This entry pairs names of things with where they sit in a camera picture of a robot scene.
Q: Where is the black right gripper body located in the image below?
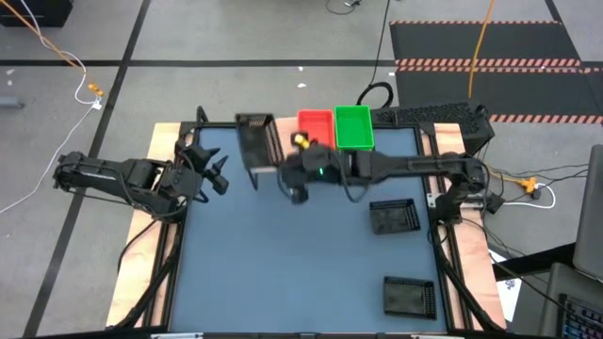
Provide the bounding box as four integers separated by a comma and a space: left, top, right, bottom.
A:
290, 143, 352, 205

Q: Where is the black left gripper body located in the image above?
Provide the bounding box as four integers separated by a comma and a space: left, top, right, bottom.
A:
174, 138, 211, 176

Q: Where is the black plastic basket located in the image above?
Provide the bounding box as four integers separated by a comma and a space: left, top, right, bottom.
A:
383, 275, 438, 320
368, 197, 422, 235
234, 111, 285, 171

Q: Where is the blue table mat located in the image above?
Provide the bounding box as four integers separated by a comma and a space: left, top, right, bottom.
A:
169, 126, 448, 333

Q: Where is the black perforated computer case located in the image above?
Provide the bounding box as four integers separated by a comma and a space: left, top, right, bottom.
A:
369, 98, 496, 159

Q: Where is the black hazard-striped floor mat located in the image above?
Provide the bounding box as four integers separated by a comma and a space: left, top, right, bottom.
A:
388, 19, 583, 67
394, 65, 603, 126

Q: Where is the orange power plug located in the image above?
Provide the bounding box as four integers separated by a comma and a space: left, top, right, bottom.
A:
484, 167, 543, 194

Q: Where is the black box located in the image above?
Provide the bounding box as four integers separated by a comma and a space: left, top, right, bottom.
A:
0, 0, 74, 28

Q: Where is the white printed paper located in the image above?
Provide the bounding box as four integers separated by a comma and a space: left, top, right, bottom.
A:
489, 249, 523, 324

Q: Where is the grey laptop with backlit keyboard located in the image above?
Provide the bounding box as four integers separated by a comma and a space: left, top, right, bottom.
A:
539, 261, 603, 339

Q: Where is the grey monitor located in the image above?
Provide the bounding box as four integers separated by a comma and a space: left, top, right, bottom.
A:
572, 143, 603, 283

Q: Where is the thick black coiled cable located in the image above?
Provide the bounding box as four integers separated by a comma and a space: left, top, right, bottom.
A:
356, 0, 395, 109

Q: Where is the white floor cable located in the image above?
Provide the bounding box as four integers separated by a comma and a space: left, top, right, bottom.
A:
0, 0, 104, 216

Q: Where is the orange floor cable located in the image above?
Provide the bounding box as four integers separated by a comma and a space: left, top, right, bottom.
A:
0, 0, 106, 99

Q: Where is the thin black cable loop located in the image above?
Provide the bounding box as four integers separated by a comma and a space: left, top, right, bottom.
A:
324, 0, 367, 16

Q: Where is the yellow floor cable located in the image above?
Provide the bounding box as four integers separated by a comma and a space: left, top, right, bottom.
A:
467, 0, 497, 100

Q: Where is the white power cable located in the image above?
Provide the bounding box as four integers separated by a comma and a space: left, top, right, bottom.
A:
503, 186, 557, 210

